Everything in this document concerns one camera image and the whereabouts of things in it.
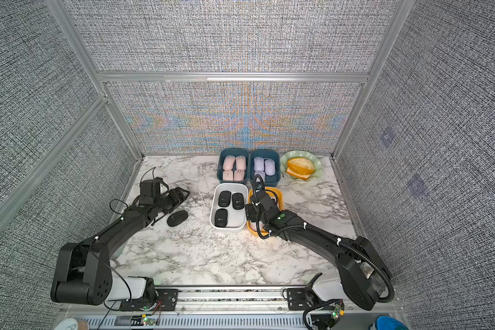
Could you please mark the pink mouse with scroll wheel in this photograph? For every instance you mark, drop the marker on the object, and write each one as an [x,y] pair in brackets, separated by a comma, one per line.
[241,163]

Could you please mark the black mouse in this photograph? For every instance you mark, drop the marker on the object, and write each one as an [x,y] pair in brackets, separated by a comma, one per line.
[224,199]
[238,201]
[177,218]
[221,218]

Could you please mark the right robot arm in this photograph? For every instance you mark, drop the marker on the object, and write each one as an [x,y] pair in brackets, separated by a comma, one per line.
[364,277]

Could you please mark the green wavy plate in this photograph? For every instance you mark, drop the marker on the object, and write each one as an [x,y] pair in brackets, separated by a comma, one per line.
[301,154]

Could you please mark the purple mouse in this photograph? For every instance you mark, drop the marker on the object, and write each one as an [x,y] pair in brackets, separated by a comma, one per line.
[259,164]
[270,167]
[261,174]

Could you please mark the teal storage box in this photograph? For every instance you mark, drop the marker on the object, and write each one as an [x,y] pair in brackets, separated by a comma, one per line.
[235,152]
[266,154]

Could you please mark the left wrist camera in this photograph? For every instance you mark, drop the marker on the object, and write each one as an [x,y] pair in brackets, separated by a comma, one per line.
[153,188]

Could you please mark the round bread bun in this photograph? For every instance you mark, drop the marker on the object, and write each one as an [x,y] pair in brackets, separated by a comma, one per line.
[301,163]

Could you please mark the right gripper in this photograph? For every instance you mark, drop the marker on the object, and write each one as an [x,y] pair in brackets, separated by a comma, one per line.
[250,211]

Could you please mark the black mouse front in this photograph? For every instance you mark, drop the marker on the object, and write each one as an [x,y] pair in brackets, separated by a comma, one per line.
[224,199]

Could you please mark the purple mouse front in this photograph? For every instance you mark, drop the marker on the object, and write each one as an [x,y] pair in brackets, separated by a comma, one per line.
[270,167]

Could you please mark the bread slice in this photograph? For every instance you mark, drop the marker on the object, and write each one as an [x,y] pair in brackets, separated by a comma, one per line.
[303,174]

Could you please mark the yellow storage box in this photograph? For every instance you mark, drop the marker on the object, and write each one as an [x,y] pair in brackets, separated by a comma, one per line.
[276,195]

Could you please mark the white storage box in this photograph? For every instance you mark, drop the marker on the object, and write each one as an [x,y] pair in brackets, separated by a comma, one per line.
[236,218]

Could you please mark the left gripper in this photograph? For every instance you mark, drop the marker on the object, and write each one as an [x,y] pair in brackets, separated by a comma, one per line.
[178,197]

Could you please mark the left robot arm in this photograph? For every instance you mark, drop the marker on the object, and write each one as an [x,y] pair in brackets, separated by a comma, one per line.
[83,274]

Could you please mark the white round object bottom left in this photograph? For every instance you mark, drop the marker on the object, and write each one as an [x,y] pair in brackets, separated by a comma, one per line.
[72,324]

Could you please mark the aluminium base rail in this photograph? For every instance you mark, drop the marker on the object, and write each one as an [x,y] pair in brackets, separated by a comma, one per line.
[208,307]

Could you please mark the blue object bottom right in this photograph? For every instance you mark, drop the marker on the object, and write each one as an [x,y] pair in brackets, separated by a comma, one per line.
[387,323]

